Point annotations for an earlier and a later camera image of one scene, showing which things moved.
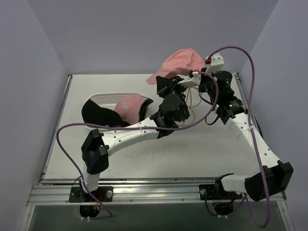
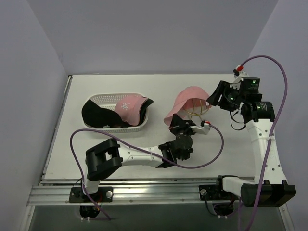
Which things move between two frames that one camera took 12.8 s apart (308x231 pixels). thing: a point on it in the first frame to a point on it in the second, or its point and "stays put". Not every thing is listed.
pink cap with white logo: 129,108 stays put
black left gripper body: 164,86 to 179,125
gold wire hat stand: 193,98 to 197,107
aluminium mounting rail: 56,192 stays put
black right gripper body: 205,82 to 222,94
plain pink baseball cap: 180,64 to 190,101
